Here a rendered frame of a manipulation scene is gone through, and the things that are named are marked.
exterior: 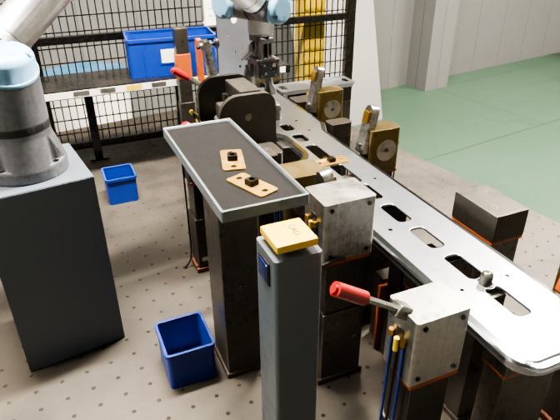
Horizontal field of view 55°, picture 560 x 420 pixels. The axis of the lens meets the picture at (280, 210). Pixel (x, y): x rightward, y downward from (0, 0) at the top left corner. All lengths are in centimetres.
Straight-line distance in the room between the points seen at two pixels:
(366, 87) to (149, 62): 280
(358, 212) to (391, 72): 459
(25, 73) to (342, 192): 58
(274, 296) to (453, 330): 25
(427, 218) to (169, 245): 77
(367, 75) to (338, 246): 363
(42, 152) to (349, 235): 58
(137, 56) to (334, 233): 121
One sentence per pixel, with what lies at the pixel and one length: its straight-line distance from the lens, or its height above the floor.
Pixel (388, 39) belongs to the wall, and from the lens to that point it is 536.
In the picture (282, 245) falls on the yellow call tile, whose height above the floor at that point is 116.
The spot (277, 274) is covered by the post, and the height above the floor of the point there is 112.
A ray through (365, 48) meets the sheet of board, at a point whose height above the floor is 57.
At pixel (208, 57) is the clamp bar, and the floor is 117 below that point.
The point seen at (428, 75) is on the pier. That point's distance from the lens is 546.
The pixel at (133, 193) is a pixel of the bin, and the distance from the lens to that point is 182.
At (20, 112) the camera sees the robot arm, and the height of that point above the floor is 123.
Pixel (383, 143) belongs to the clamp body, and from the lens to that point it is 142.
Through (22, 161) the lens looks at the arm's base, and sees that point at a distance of 107.
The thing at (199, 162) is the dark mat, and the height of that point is 116.
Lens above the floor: 153
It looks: 29 degrees down
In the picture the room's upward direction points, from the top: straight up
